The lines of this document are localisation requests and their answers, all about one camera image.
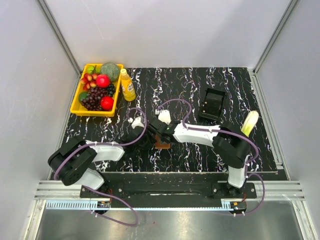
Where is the black grape bunch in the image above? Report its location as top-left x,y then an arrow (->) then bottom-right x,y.
106,83 -> 116,98

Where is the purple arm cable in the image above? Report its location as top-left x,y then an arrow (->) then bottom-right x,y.
156,98 -> 266,217
53,107 -> 148,227

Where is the yellow plastic fruit tray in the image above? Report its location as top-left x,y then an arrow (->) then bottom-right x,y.
70,62 -> 124,117

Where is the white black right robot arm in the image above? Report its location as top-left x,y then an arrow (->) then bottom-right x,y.
147,118 -> 252,198

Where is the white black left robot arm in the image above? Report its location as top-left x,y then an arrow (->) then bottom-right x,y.
47,116 -> 146,198

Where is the yellow juice bottle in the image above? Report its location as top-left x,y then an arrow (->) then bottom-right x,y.
120,68 -> 136,102

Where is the red pomegranate lower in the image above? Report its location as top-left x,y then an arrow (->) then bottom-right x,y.
100,96 -> 114,111

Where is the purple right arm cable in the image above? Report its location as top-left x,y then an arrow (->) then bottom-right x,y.
156,98 -> 266,217

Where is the red pomegranate upper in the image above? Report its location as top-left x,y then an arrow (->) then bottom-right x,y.
96,74 -> 111,88

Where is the black plastic card box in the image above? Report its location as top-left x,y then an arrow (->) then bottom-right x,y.
198,87 -> 226,121

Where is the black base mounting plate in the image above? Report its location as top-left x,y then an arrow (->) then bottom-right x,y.
79,171 -> 258,210

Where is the green melon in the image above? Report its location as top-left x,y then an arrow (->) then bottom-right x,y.
100,62 -> 121,83

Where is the green lime fruit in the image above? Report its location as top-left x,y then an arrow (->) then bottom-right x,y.
78,91 -> 89,103

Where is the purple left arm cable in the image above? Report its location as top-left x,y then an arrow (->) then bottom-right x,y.
53,107 -> 148,227

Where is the brown leather card holder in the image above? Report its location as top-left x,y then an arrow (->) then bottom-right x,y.
154,135 -> 171,150

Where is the red pomegranate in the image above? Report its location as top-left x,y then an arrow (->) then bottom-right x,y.
100,96 -> 114,111
96,74 -> 111,88

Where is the dark purple grape bunch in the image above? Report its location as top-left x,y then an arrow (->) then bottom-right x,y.
80,87 -> 106,111

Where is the small red fruit cluster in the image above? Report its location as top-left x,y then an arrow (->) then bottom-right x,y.
80,73 -> 98,92

